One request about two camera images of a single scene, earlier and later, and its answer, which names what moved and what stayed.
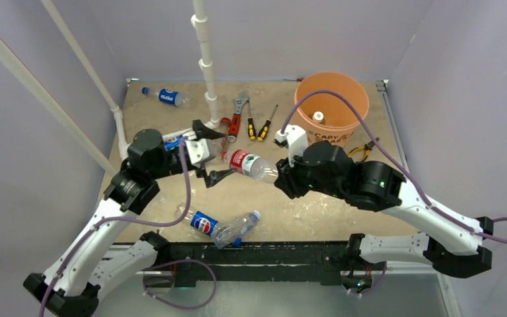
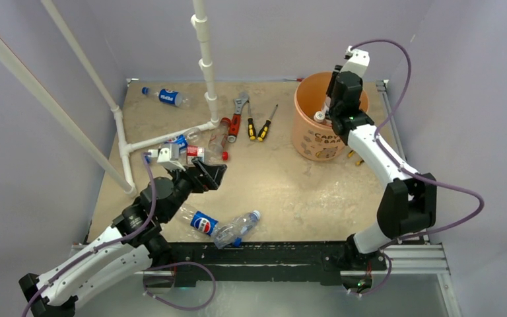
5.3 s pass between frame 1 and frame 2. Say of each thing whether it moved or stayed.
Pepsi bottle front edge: stayed
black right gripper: moved
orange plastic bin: stayed
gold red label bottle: stayed
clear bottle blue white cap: stayed
